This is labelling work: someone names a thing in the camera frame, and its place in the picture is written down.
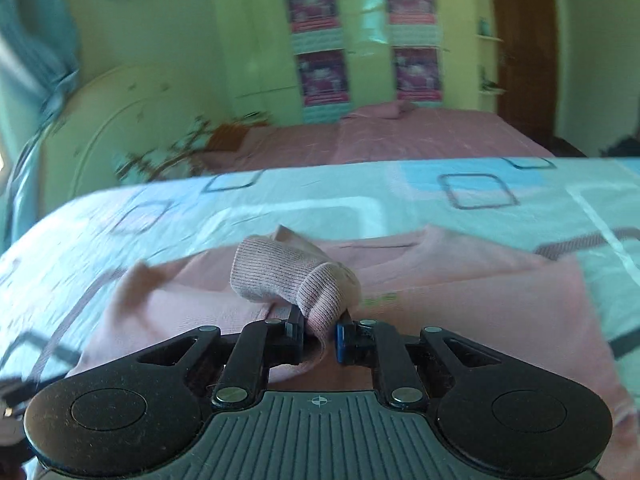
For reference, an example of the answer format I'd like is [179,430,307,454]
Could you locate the brown wooden door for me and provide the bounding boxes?
[494,0,558,148]

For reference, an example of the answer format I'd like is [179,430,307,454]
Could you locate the orange striped pillow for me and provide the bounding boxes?
[205,122,273,153]

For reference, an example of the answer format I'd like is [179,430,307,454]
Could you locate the patterned light blue bedsheet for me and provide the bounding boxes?
[1,157,639,390]

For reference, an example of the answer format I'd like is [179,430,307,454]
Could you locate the cream round headboard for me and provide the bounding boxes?
[39,64,231,217]

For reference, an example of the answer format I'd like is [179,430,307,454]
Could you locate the folded pink blanket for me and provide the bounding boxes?
[343,100,416,120]

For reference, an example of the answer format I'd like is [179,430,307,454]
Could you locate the lower left pink poster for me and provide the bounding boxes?
[296,50,349,107]

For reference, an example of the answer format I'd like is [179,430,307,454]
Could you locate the corner wall shelves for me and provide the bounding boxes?
[475,0,504,110]

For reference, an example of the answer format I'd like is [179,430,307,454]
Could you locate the pink plaid bedsheet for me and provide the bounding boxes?
[200,107,551,174]

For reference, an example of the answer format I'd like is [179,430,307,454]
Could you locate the cream glossy wardrobe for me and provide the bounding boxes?
[214,0,482,126]

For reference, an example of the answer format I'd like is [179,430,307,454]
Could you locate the blue satin curtain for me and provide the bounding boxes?
[1,0,80,248]

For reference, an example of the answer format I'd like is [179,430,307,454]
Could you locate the floral patterned pillow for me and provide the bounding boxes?
[112,117,213,185]

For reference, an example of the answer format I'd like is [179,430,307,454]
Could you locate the lower right pink poster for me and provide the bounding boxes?
[393,47,442,103]

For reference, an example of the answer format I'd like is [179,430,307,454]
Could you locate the dark wooden chair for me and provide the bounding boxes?
[601,134,640,158]

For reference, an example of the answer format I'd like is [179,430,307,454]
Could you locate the pink sweatshirt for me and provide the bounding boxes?
[78,226,639,455]

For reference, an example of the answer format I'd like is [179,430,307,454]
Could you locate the upper left pink poster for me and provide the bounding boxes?
[285,0,340,34]

